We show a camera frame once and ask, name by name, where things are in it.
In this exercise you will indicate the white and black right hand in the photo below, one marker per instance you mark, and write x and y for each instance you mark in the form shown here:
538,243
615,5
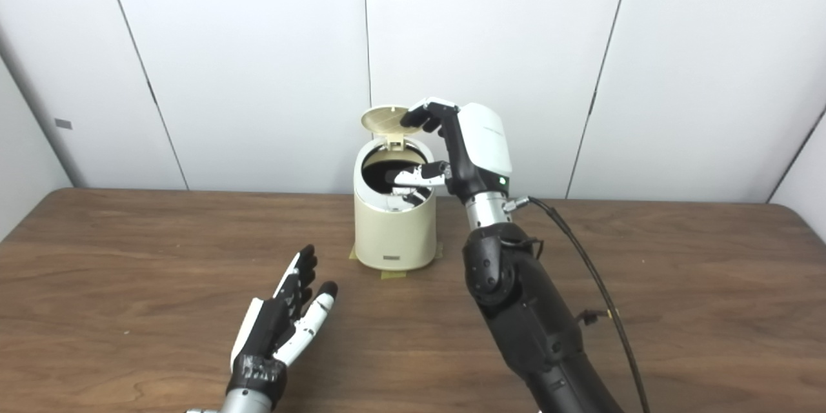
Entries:
487,142

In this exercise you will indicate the white and black left hand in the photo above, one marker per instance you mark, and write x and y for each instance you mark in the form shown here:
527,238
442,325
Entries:
268,329

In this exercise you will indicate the cream round bin lid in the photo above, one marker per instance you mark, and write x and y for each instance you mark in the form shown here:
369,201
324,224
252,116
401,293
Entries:
381,119

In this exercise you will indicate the cream-colored round bin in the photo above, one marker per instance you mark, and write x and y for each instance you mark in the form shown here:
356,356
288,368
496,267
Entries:
393,232

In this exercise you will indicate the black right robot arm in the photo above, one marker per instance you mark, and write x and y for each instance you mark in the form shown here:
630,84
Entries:
523,310

